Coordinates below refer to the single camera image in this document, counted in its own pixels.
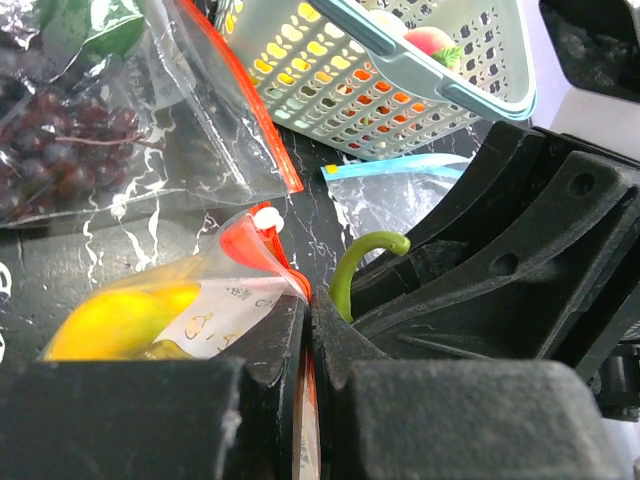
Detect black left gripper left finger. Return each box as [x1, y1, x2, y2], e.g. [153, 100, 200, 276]
[1, 297, 306, 479]

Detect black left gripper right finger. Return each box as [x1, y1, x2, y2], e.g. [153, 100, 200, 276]
[310, 290, 625, 479]

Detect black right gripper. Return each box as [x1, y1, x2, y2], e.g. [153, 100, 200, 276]
[539, 1, 639, 101]

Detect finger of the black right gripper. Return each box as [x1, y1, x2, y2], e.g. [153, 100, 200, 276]
[352, 122, 639, 361]

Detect clear zip bag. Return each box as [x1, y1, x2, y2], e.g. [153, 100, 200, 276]
[40, 203, 311, 479]
[1, 1, 303, 229]
[321, 153, 471, 246]

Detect green cucumber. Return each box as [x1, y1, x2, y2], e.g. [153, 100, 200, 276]
[328, 231, 411, 324]

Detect yellow bananas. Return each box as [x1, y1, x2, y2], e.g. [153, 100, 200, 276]
[43, 282, 200, 361]

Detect dark red grapes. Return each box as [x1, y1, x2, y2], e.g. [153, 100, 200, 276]
[0, 30, 141, 221]

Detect clear zip top bag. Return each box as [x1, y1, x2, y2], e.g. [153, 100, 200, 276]
[1, 1, 303, 229]

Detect orange peach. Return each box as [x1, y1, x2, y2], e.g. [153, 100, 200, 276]
[404, 26, 463, 71]

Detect teal plastic basket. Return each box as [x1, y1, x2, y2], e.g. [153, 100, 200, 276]
[212, 1, 536, 160]

